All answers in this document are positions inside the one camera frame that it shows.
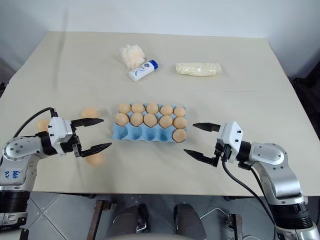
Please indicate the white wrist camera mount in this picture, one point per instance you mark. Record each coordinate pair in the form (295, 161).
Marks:
(58, 130)
(231, 135)

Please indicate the rusty metal table leg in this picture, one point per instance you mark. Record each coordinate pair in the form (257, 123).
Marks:
(101, 217)
(236, 225)

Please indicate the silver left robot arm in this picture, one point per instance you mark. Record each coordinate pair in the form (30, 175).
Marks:
(17, 148)

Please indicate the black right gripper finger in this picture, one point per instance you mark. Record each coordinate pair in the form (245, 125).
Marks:
(207, 126)
(200, 156)

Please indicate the dark rounded shape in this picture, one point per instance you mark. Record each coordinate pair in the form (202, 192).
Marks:
(188, 220)
(132, 220)

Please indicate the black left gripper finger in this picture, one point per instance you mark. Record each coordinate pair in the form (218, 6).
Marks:
(87, 122)
(97, 149)

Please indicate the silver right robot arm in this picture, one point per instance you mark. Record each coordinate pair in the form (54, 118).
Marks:
(275, 155)

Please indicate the white peach bath sponge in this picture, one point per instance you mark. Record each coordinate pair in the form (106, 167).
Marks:
(131, 55)

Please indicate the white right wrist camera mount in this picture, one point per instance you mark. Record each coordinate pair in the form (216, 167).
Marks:
(231, 135)

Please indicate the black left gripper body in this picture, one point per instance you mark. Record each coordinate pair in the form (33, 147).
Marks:
(78, 146)

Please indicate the clear bag of yellow filling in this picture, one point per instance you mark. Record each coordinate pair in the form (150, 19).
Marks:
(197, 69)

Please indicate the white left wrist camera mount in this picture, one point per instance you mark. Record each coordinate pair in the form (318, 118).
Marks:
(58, 130)

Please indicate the blue egg carton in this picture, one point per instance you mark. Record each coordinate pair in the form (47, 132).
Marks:
(140, 133)

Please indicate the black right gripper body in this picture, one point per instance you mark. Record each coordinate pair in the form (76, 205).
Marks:
(222, 152)

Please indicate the white bottle with blue cap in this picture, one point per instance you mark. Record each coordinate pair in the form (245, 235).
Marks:
(142, 70)

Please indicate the tan egg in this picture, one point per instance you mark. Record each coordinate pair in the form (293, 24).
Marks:
(179, 136)
(150, 119)
(136, 119)
(179, 111)
(89, 113)
(43, 124)
(138, 108)
(166, 109)
(96, 160)
(124, 108)
(165, 121)
(121, 118)
(152, 107)
(180, 122)

